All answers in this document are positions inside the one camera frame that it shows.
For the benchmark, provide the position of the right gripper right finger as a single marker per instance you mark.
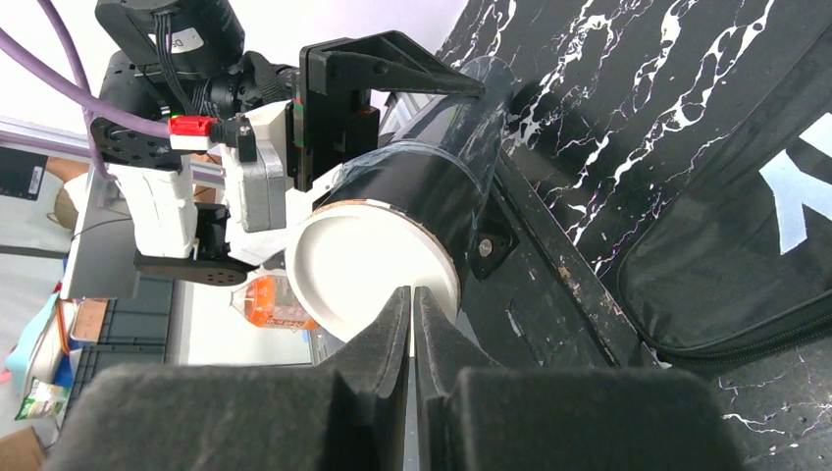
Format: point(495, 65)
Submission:
point(441, 352)

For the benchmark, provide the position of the white tube lid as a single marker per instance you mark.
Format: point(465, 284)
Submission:
point(345, 260)

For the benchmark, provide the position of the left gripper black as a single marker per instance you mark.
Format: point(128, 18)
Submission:
point(331, 119)

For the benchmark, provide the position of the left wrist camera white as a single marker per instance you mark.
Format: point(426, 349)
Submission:
point(253, 150)

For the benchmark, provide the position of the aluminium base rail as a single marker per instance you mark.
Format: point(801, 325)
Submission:
point(542, 305)

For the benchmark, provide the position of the orange bottle background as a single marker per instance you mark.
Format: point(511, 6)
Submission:
point(268, 302)

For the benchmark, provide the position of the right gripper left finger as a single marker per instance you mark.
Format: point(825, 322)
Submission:
point(366, 425)

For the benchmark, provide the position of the black racket bag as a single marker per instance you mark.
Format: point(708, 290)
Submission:
point(739, 266)

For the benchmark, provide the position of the black shuttlecock tube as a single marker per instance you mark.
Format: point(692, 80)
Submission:
point(439, 168)

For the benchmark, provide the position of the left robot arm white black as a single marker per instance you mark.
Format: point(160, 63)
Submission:
point(206, 139)

